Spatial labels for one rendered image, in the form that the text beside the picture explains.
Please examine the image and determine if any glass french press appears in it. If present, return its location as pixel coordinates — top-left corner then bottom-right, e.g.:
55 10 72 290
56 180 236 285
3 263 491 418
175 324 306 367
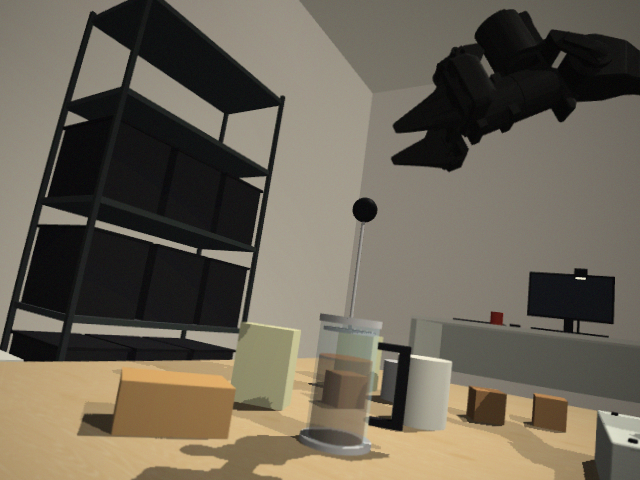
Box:
299 197 411 456

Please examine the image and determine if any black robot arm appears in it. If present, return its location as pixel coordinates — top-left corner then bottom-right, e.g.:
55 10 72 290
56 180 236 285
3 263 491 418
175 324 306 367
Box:
432 9 640 122

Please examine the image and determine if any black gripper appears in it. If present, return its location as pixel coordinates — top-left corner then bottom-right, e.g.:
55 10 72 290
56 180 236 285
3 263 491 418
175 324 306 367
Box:
391 53 525 172

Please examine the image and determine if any tan rectangular box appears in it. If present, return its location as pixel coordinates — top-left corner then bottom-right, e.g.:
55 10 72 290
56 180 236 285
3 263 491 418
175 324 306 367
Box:
111 367 236 438

